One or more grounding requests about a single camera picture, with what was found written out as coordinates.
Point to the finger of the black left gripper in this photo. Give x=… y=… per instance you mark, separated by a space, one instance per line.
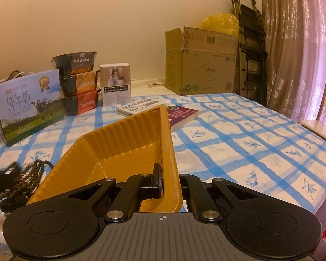
x=8 y=177

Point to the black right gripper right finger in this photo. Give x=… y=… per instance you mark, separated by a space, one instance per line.
x=198 y=199

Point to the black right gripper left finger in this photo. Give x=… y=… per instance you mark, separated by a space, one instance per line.
x=130 y=194

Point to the yellow plastic tray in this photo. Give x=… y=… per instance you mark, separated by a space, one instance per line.
x=120 y=150

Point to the white green milk carton box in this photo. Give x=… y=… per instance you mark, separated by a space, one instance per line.
x=29 y=103

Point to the white and purple book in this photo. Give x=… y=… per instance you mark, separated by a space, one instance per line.
x=178 y=116

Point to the blue white checkered tablecloth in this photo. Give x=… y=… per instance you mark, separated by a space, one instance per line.
x=232 y=138

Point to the bottom red instant noodle bowl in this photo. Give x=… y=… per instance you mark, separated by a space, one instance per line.
x=81 y=103

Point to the small white product box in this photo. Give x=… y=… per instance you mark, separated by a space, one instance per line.
x=115 y=83

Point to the middle orange instant noodle bowl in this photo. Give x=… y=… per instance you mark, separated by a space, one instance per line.
x=76 y=84

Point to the brown cardboard box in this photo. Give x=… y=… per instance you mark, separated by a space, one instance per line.
x=199 y=61

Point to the top black instant noodle bowl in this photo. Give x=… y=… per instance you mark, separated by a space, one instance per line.
x=74 y=63

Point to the black folding ladder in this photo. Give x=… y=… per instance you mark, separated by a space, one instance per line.
x=252 y=52

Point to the yellow plastic bag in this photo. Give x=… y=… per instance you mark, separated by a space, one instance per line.
x=225 y=23

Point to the pink patterned curtain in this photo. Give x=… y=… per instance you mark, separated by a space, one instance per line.
x=296 y=46

